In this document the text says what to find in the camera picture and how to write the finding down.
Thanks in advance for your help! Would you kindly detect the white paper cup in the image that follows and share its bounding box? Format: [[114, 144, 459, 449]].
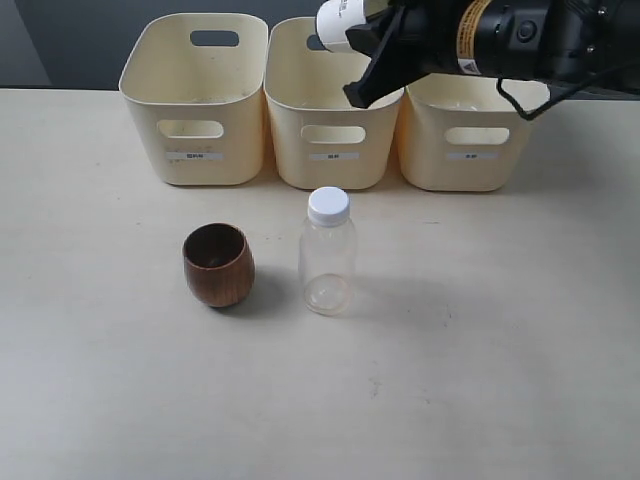
[[315, 0, 372, 53]]

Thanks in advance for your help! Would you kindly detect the middle cream plastic bin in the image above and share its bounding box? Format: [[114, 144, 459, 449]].
[[264, 17, 404, 190]]

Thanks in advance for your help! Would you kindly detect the cream plastic bin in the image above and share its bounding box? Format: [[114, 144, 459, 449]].
[[118, 13, 269, 186], [396, 74, 533, 192], [264, 17, 404, 190]]

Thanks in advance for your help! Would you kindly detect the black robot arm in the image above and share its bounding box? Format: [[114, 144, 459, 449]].
[[344, 1, 639, 120]]

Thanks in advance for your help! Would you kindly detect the brown wooden cup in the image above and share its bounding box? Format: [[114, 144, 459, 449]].
[[182, 223, 256, 309]]

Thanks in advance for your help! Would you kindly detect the clear plastic bottle white cap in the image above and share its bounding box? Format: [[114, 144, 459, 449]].
[[298, 186, 357, 316]]

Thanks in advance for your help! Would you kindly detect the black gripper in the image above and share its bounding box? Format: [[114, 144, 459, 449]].
[[344, 1, 553, 108]]

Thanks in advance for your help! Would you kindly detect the left cream plastic bin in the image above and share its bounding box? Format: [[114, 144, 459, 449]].
[[118, 13, 269, 186]]

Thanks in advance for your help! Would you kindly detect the right cream plastic bin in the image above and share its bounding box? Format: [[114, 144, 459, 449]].
[[396, 74, 533, 192]]

